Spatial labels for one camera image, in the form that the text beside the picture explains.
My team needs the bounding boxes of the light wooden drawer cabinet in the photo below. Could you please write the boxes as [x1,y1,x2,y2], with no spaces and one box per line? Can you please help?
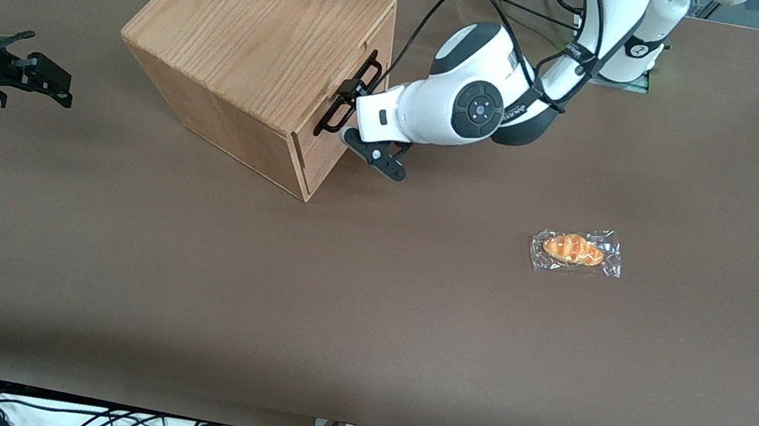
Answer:
[98,0,404,213]

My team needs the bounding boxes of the black metal drawer handle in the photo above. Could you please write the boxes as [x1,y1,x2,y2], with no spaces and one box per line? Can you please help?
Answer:
[312,42,386,147]

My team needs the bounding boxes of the brown table cover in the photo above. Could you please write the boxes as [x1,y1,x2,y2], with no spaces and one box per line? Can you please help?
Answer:
[0,0,759,426]

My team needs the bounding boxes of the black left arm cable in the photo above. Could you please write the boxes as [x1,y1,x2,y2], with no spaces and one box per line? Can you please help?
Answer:
[383,0,609,126]

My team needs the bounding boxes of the wooden cabinet door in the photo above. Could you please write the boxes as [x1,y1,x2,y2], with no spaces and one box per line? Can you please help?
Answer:
[280,0,404,213]

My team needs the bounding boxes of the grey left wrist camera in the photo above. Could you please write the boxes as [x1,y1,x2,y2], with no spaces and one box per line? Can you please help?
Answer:
[333,125,414,185]

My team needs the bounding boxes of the croissant in clear wrapper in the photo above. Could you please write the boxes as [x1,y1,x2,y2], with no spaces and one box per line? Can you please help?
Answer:
[526,218,629,286]

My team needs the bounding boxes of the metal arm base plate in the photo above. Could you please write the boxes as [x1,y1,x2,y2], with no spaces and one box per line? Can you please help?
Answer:
[586,54,656,96]

